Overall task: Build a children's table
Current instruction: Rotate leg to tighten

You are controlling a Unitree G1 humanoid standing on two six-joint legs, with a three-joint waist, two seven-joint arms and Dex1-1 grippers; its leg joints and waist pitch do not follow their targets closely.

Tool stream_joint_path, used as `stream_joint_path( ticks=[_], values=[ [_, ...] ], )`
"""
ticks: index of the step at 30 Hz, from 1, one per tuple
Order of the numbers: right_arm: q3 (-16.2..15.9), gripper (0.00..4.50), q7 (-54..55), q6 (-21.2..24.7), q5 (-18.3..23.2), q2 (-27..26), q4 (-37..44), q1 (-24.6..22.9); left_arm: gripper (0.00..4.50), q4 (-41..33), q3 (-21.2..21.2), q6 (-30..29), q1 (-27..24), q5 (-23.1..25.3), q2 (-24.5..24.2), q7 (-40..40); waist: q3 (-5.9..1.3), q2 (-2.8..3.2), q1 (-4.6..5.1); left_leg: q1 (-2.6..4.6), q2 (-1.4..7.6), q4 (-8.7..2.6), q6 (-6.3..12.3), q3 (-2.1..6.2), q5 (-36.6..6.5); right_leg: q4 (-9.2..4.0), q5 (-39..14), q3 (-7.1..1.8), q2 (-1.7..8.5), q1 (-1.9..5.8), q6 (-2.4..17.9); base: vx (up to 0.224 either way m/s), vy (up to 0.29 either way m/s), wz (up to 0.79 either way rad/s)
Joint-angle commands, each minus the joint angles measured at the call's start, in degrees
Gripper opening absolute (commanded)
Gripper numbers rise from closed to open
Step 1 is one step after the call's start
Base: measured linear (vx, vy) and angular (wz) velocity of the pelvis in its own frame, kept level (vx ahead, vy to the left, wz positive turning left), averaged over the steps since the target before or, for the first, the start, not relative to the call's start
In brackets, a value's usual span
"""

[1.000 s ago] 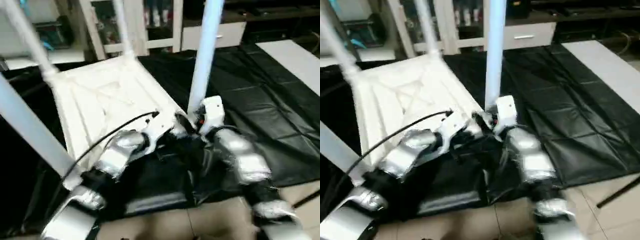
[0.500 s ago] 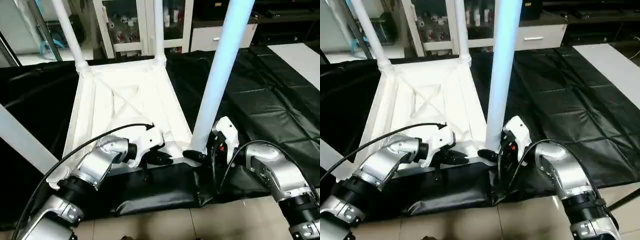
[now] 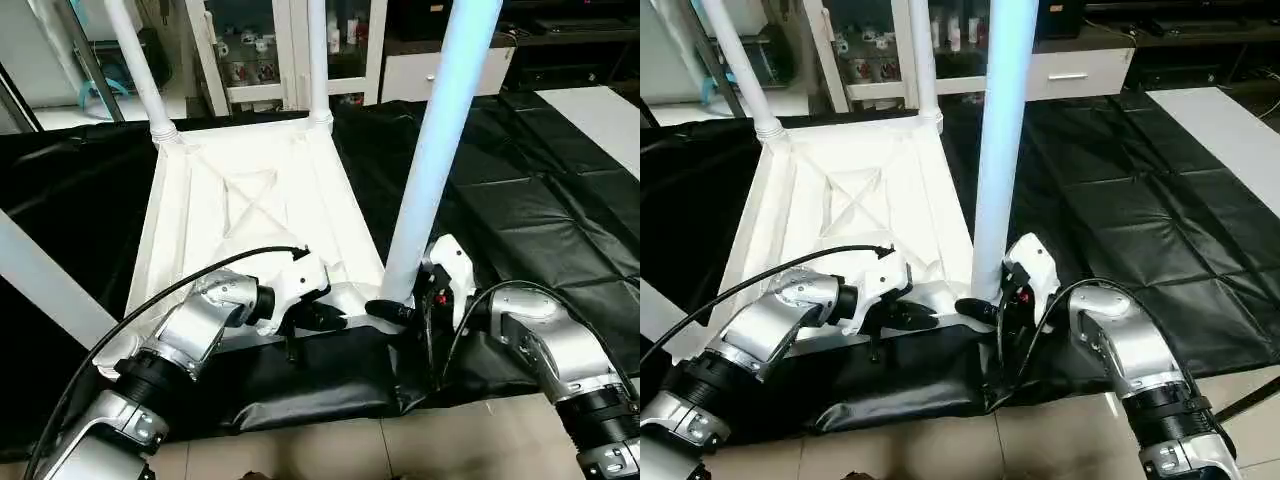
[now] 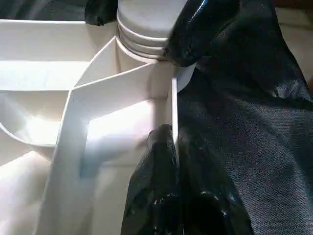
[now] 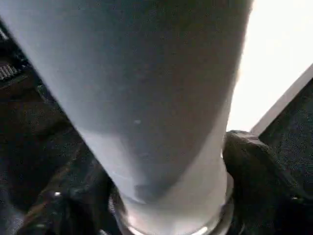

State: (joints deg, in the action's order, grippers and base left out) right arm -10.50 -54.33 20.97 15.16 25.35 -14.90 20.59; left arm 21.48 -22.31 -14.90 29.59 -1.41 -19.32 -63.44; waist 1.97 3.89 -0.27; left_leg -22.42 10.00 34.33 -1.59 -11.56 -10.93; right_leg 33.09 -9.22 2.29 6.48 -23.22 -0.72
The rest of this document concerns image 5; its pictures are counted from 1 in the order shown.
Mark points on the white plastic table leg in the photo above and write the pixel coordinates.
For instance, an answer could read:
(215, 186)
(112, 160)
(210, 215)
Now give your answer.
(146, 98)

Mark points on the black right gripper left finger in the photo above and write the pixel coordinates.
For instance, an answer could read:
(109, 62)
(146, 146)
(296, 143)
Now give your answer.
(73, 196)

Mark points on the black table mat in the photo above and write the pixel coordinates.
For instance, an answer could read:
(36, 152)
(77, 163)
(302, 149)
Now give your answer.
(29, 147)

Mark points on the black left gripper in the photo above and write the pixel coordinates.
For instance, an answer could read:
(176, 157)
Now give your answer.
(19, 63)

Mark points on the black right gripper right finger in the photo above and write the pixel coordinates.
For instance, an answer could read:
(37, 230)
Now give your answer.
(274, 191)

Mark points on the white plastic table top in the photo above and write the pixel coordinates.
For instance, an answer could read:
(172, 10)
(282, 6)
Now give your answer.
(279, 54)

